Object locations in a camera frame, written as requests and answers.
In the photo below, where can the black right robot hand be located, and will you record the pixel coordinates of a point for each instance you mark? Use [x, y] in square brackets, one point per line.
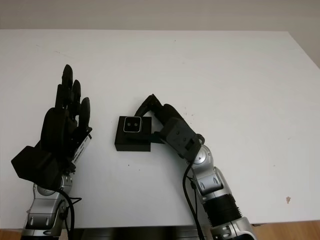
[170, 111]

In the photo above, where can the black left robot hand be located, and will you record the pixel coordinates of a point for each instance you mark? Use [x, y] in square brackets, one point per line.
[57, 127]

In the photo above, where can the small silver depth camera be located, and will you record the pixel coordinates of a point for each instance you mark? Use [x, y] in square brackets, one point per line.
[132, 124]

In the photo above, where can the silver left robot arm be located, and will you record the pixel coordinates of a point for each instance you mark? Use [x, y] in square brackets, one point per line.
[45, 207]

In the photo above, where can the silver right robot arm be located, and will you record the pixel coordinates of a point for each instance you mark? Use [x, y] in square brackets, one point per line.
[212, 185]

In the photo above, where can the dark robot torso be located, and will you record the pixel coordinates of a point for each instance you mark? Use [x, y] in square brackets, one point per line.
[137, 235]

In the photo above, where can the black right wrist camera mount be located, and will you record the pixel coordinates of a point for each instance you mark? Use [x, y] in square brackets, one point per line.
[180, 137]

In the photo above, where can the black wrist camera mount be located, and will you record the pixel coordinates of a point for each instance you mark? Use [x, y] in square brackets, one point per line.
[32, 165]
[180, 137]

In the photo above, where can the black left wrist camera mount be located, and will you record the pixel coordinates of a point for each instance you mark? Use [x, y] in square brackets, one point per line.
[32, 165]

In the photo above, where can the black camera box base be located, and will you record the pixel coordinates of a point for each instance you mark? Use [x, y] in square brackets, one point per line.
[132, 146]

